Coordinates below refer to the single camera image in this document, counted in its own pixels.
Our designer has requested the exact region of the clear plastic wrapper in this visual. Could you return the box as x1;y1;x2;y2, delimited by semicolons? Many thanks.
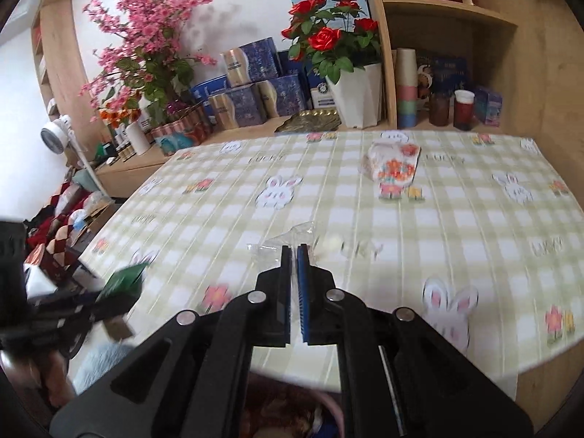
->
247;222;317;272

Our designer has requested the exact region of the gold green snack wrapper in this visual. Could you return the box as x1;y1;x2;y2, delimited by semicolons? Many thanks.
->
94;261;150;342

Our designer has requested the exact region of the brown trash bin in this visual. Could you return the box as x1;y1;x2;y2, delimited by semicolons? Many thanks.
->
239;373;345;437

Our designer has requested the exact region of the left hand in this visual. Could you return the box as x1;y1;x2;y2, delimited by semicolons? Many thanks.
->
1;351;76;408

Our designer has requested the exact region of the blue fluffy slipper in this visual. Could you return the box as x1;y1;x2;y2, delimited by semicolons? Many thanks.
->
73;342;135;395

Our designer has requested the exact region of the floral plastic snack bag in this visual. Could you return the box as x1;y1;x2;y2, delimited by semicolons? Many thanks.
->
359;139;421;200

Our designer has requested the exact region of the checkered rabbit tablecloth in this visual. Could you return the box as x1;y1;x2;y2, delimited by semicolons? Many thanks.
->
82;131;583;380

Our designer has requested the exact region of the white desk fan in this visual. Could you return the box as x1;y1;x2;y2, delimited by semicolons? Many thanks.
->
41;114;108;196

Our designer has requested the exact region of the gold foil chocolate tray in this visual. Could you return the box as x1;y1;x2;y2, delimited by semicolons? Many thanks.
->
274;109;342;135

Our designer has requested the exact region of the striped flower basket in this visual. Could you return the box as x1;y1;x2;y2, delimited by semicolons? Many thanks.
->
150;104;213;156

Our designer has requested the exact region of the blue gold box lower left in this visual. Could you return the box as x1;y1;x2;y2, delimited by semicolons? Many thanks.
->
209;83;267;131

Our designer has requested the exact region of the blue gold box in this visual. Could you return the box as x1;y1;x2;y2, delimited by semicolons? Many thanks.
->
255;74;307;118
221;38;282;87
209;83;267;131

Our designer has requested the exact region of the blue gold box lower right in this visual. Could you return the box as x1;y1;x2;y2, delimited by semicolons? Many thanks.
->
255;74;307;118

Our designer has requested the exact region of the orange flowers white vase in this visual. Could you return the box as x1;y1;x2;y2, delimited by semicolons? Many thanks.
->
98;109;150;155

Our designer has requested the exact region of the dark brown cup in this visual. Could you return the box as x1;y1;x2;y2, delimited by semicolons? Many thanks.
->
430;92;450;127

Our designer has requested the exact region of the blue gold box upper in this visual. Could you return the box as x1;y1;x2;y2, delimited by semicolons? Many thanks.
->
221;38;282;87

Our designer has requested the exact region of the red cup white rim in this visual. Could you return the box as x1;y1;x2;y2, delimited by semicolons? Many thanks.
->
453;89;475;131

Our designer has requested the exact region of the red rose plant white pot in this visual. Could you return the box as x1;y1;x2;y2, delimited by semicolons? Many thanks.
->
281;0;382;128

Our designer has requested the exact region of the small blue purple box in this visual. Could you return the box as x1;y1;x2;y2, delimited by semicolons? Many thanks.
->
473;86;503;127

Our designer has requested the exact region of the stack of pastel cups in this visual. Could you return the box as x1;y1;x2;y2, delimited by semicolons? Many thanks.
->
395;47;418;128

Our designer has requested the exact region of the pink blossom artificial plant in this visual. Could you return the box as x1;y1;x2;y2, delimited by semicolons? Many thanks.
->
80;0;216;128

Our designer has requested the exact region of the wooden shelf unit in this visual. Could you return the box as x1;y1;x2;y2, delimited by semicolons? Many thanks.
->
355;0;549;136

